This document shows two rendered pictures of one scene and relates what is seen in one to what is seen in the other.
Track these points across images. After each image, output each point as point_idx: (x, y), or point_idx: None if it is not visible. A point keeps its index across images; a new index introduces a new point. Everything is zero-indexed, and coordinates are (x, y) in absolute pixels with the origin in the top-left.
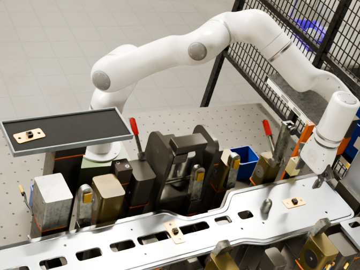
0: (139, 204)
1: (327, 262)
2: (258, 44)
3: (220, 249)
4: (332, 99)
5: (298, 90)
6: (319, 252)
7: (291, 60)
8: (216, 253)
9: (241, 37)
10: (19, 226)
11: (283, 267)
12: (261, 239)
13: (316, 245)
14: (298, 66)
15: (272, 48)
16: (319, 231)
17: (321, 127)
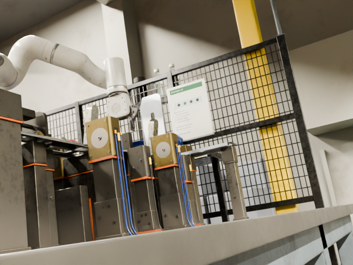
0: None
1: (175, 141)
2: (38, 47)
3: (91, 109)
4: (105, 61)
5: (81, 65)
6: (164, 136)
7: (65, 48)
8: (90, 117)
9: (24, 51)
10: None
11: (148, 149)
12: None
13: (159, 135)
14: (72, 50)
15: (50, 45)
16: (154, 130)
17: (110, 81)
